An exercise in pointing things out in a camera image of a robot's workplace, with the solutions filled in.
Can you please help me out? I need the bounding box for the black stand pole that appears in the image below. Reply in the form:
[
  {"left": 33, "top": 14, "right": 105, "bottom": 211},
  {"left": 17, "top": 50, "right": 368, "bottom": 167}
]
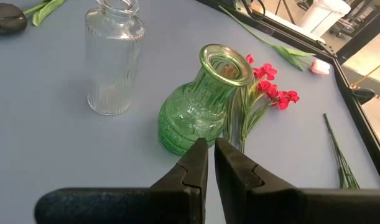
[{"left": 335, "top": 6, "right": 380, "bottom": 65}]

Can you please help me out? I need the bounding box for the red artificial flower bunch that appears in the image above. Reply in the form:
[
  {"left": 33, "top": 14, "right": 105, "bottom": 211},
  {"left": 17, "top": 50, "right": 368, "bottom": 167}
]
[{"left": 222, "top": 53, "right": 301, "bottom": 154}]

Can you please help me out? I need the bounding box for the white trash bin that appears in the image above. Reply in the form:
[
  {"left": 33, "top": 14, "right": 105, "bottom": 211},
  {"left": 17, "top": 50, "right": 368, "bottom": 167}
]
[{"left": 300, "top": 0, "right": 352, "bottom": 38}]

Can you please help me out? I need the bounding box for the pink artificial tulip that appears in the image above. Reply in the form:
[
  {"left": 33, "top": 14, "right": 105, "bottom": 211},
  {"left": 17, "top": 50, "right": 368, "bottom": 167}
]
[{"left": 219, "top": 5, "right": 331, "bottom": 76}]

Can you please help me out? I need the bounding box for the yellow floor cable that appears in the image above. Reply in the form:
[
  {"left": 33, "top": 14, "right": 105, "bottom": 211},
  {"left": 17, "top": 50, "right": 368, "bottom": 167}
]
[{"left": 351, "top": 57, "right": 380, "bottom": 86}]

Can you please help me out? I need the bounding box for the clear ribbed glass vase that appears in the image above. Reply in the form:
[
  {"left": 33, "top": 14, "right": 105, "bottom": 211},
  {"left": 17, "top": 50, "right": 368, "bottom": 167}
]
[{"left": 84, "top": 0, "right": 146, "bottom": 116}]

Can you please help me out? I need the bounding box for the green patterned glass vase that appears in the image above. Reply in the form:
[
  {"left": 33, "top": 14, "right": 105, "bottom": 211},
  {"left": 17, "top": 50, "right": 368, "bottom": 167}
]
[{"left": 157, "top": 43, "right": 255, "bottom": 156}]

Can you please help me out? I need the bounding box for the blue-grey table mat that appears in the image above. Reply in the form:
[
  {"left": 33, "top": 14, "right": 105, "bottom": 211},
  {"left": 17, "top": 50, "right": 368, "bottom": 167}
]
[{"left": 0, "top": 0, "right": 380, "bottom": 224}]

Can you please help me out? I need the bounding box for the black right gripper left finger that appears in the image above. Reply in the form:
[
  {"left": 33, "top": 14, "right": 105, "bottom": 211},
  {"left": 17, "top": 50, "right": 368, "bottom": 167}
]
[{"left": 34, "top": 138, "right": 209, "bottom": 224}]

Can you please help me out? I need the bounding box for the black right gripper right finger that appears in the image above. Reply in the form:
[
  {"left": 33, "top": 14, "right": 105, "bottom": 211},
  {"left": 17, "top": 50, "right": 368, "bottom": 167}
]
[{"left": 214, "top": 138, "right": 380, "bottom": 224}]

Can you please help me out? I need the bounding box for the black aluminium table frame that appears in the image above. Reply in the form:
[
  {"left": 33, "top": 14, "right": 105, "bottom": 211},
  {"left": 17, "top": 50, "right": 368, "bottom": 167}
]
[{"left": 195, "top": 0, "right": 380, "bottom": 189}]

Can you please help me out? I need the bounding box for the black artificial tulip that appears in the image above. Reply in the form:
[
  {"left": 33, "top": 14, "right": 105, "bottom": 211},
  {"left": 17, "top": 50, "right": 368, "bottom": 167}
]
[{"left": 0, "top": 0, "right": 68, "bottom": 35}]

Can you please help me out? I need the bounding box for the purple artificial flower bunch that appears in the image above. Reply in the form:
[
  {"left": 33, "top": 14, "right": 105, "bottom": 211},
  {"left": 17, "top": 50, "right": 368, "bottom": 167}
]
[{"left": 322, "top": 113, "right": 361, "bottom": 190}]

